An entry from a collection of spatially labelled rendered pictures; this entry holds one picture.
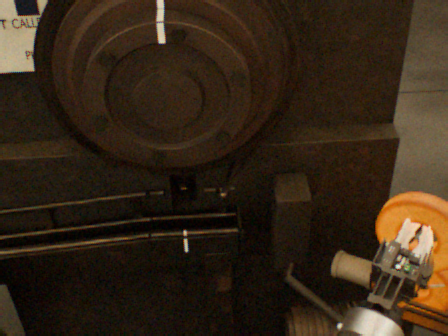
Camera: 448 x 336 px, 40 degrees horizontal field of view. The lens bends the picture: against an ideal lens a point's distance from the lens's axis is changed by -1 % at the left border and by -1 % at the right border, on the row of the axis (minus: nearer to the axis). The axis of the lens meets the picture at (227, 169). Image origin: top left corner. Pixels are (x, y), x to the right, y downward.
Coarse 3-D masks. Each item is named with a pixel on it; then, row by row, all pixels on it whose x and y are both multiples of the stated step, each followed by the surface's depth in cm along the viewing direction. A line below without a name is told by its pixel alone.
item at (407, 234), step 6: (408, 222) 100; (402, 228) 99; (408, 228) 101; (414, 228) 103; (420, 228) 104; (402, 234) 100; (408, 234) 102; (414, 234) 102; (396, 240) 102; (402, 240) 101; (408, 240) 102; (402, 246) 101; (408, 246) 101
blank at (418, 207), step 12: (408, 192) 104; (420, 192) 102; (396, 204) 103; (408, 204) 101; (420, 204) 100; (432, 204) 100; (444, 204) 100; (384, 216) 105; (396, 216) 104; (408, 216) 103; (420, 216) 101; (432, 216) 100; (444, 216) 99; (384, 228) 107; (396, 228) 105; (432, 228) 101; (444, 228) 100; (444, 240) 101; (444, 252) 103; (444, 264) 104
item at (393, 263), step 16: (384, 240) 96; (384, 256) 94; (400, 256) 95; (416, 256) 95; (384, 272) 93; (400, 272) 92; (416, 272) 96; (384, 288) 93; (400, 288) 91; (416, 288) 95; (368, 304) 91; (384, 304) 89; (400, 320) 91
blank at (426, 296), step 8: (440, 272) 116; (432, 280) 117; (440, 280) 116; (432, 288) 118; (440, 288) 117; (424, 296) 122; (432, 296) 120; (440, 296) 118; (432, 304) 121; (440, 304) 120
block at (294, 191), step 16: (272, 176) 135; (288, 176) 134; (304, 176) 134; (272, 192) 133; (288, 192) 130; (304, 192) 130; (272, 208) 135; (288, 208) 129; (304, 208) 129; (272, 224) 137; (288, 224) 132; (304, 224) 133; (272, 240) 139; (288, 240) 135; (304, 240) 136; (272, 256) 141; (288, 256) 139; (304, 256) 139; (304, 272) 143
